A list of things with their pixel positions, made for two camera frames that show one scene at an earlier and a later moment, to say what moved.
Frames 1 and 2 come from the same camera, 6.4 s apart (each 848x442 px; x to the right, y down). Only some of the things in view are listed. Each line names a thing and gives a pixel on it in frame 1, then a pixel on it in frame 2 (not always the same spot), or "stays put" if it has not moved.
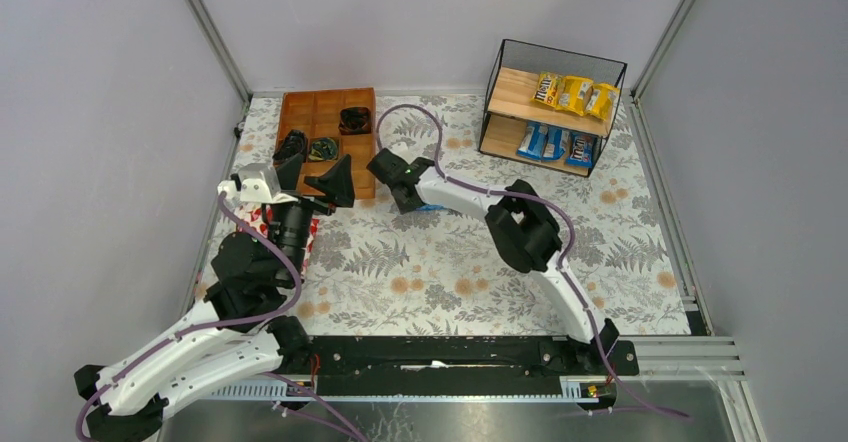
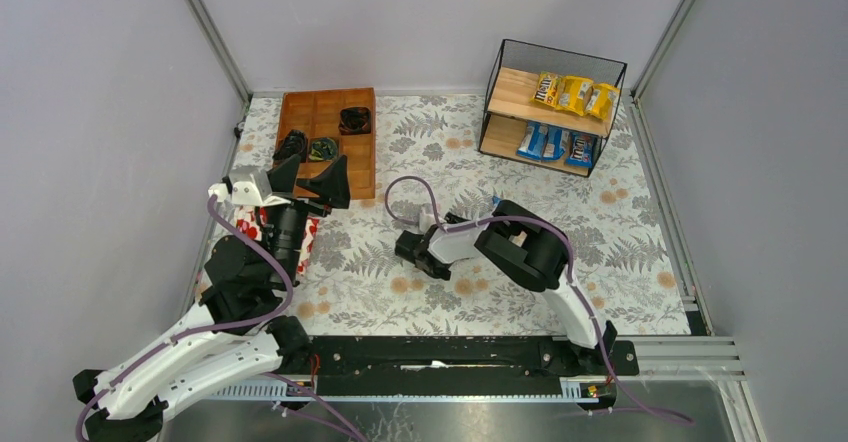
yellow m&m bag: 546,90 stays put
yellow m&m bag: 573,93 stays put
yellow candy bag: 602,101 stays put
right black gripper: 387,166 to 416,250
